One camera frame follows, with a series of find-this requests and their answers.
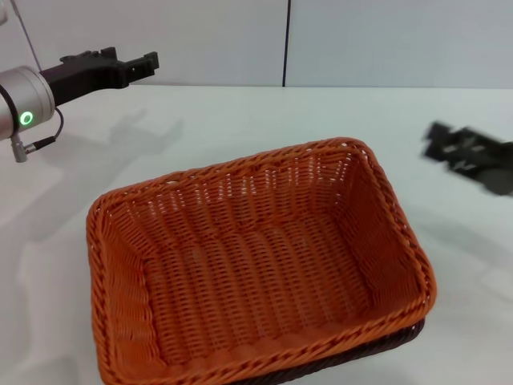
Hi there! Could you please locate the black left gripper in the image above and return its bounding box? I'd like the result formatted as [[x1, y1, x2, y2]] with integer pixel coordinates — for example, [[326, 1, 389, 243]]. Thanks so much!
[[39, 47, 161, 110]]

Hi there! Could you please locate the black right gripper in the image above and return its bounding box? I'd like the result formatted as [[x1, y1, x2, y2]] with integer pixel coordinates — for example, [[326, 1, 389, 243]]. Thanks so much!
[[419, 121, 513, 198]]

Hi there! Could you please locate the orange woven basket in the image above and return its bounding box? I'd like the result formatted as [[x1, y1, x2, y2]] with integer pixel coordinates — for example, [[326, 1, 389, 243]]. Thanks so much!
[[86, 136, 436, 385]]

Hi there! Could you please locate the dark brown woven basket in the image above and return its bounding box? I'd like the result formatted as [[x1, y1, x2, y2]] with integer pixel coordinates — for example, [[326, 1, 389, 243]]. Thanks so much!
[[236, 318, 426, 385]]

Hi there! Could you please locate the thin black cable with plug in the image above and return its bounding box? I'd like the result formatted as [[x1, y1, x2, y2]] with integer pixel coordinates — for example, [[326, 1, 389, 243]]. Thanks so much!
[[10, 107, 66, 164]]

